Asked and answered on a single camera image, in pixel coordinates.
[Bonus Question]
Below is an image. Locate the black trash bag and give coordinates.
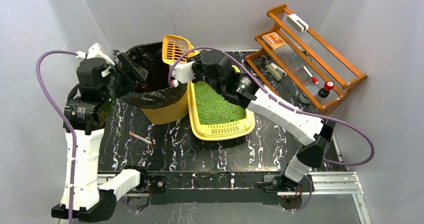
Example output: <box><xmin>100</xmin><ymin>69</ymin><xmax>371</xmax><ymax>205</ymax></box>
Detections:
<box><xmin>120</xmin><ymin>41</ymin><xmax>187</xmax><ymax>109</ymax></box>

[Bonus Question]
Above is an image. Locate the orange litter scoop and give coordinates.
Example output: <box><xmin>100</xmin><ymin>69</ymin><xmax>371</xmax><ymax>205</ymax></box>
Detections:
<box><xmin>161</xmin><ymin>34</ymin><xmax>193</xmax><ymax>65</ymax></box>

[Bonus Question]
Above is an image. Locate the yellow trash bin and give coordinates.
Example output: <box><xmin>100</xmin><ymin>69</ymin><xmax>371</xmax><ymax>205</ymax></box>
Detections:
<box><xmin>141</xmin><ymin>91</ymin><xmax>189</xmax><ymax>125</ymax></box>

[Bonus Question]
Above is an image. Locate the yellow litter box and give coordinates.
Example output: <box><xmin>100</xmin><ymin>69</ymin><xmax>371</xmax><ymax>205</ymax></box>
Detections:
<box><xmin>187</xmin><ymin>82</ymin><xmax>256</xmax><ymax>141</ymax></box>

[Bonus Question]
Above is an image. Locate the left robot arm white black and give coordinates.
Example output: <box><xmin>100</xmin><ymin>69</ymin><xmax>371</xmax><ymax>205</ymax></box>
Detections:
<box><xmin>51</xmin><ymin>54</ymin><xmax>149</xmax><ymax>223</ymax></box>

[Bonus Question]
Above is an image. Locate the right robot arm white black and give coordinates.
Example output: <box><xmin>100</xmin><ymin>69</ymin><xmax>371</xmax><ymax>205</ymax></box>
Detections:
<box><xmin>189</xmin><ymin>50</ymin><xmax>334</xmax><ymax>184</ymax></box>

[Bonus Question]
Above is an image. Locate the green cat litter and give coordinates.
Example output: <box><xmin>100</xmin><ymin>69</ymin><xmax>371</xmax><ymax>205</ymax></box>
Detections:
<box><xmin>193</xmin><ymin>82</ymin><xmax>247</xmax><ymax>125</ymax></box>

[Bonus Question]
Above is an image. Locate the white marker pen on table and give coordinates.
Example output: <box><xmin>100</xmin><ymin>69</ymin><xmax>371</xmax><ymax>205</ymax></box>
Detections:
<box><xmin>129</xmin><ymin>132</ymin><xmax>153</xmax><ymax>145</ymax></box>

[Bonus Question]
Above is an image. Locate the grey white stapler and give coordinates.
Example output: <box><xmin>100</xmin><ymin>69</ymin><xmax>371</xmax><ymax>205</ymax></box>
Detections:
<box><xmin>266</xmin><ymin>63</ymin><xmax>287</xmax><ymax>81</ymax></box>

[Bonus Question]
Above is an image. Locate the orange card packet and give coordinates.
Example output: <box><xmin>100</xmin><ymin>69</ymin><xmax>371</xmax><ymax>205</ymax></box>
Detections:
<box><xmin>262</xmin><ymin>32</ymin><xmax>287</xmax><ymax>49</ymax></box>

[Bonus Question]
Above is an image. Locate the wooden shelf rack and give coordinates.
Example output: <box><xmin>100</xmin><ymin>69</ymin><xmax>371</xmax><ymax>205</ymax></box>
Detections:
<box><xmin>246</xmin><ymin>4</ymin><xmax>367</xmax><ymax>115</ymax></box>

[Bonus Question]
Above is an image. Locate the small blue white jar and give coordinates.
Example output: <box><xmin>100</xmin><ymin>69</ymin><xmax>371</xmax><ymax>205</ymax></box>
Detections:
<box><xmin>299</xmin><ymin>92</ymin><xmax>311</xmax><ymax>105</ymax></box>

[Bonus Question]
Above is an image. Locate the red capped marker on shelf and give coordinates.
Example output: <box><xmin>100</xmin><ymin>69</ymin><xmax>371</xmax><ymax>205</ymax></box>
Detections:
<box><xmin>302</xmin><ymin>66</ymin><xmax>319</xmax><ymax>84</ymax></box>

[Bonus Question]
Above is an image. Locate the red black stamp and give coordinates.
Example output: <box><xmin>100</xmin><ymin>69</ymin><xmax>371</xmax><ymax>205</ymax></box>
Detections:
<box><xmin>318</xmin><ymin>81</ymin><xmax>335</xmax><ymax>98</ymax></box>

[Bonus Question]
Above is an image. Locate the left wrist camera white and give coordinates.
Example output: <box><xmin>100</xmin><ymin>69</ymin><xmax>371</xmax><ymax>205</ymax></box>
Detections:
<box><xmin>76</xmin><ymin>42</ymin><xmax>114</xmax><ymax>64</ymax></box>

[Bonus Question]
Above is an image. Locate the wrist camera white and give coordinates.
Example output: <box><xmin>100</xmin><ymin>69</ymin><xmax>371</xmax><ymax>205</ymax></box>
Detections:
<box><xmin>76</xmin><ymin>42</ymin><xmax>114</xmax><ymax>64</ymax></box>
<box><xmin>169</xmin><ymin>61</ymin><xmax>195</xmax><ymax>87</ymax></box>

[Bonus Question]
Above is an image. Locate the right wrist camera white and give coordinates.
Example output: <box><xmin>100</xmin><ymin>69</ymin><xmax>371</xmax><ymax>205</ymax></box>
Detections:
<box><xmin>169</xmin><ymin>61</ymin><xmax>195</xmax><ymax>87</ymax></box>

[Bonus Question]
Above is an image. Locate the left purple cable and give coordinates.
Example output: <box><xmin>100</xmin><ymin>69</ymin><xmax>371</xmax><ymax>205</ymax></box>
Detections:
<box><xmin>35</xmin><ymin>50</ymin><xmax>87</xmax><ymax>224</ymax></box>

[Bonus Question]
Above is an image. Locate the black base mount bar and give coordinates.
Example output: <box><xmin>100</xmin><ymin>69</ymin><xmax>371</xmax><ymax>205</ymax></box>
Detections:
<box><xmin>119</xmin><ymin>171</ymin><xmax>316</xmax><ymax>213</ymax></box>

